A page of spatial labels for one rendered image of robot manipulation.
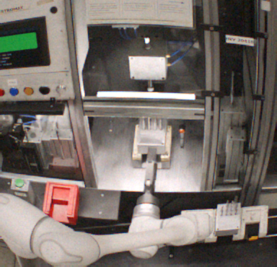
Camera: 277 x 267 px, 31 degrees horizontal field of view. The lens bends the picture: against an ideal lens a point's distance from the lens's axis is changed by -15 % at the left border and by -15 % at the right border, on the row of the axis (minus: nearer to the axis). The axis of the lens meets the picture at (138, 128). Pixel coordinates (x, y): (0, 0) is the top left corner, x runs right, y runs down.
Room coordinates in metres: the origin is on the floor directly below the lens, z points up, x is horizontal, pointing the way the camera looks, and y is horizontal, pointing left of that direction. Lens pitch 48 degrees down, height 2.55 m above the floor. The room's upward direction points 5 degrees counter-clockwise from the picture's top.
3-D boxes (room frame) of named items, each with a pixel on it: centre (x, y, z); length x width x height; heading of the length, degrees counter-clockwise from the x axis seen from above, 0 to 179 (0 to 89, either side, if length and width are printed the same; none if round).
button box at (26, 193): (1.16, 0.46, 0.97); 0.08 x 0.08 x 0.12; 81
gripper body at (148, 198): (1.08, -0.01, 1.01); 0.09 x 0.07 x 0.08; 171
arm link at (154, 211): (1.01, 0.00, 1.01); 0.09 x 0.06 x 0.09; 81
